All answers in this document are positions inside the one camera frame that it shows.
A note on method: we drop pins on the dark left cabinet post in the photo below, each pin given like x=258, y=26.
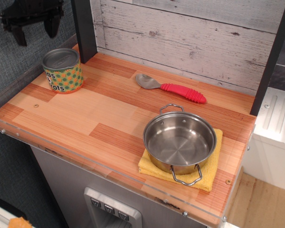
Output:
x=85, y=32

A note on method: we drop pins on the dark right cabinet post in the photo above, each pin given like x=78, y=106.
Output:
x=270, y=66

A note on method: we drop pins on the silver steel pan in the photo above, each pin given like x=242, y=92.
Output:
x=179, y=143

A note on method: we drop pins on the clear acrylic edge guard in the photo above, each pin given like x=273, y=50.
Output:
x=113, y=171

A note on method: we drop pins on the dark cabinet post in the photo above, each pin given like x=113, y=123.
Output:
x=85, y=32
x=270, y=66

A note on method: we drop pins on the orange object at corner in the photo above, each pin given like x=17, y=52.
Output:
x=19, y=223

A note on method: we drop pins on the red handled metal spoon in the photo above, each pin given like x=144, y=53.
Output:
x=148, y=82

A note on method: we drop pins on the white toy sink counter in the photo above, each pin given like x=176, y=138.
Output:
x=264, y=158

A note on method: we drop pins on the silver dispenser panel with buttons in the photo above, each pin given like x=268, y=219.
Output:
x=106, y=212

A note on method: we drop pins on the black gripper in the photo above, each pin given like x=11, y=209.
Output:
x=26, y=12

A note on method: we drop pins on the green orange checkered can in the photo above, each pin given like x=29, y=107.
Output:
x=63, y=70

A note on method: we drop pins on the yellow folded cloth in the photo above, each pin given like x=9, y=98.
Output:
x=208, y=170

